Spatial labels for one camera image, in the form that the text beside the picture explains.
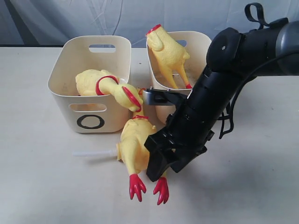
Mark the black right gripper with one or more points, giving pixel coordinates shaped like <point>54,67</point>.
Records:
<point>181,140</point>

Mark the whole yellow rubber chicken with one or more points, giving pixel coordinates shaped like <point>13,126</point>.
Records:
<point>131,150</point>

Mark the headless yellow rubber chicken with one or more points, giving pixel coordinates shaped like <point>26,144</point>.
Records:
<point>170,55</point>

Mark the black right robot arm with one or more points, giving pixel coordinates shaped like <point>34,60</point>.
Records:
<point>233,59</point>

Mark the severed chicken head with tube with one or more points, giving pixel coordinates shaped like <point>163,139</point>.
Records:
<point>101,154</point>

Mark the rubber chicken in O bin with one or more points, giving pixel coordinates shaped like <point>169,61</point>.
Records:
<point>102,82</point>

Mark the cream bin marked O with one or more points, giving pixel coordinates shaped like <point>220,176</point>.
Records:
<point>91,114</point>

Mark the white backdrop curtain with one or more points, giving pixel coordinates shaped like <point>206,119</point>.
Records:
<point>54,22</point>

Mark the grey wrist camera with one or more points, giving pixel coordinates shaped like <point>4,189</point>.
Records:
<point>162,97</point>

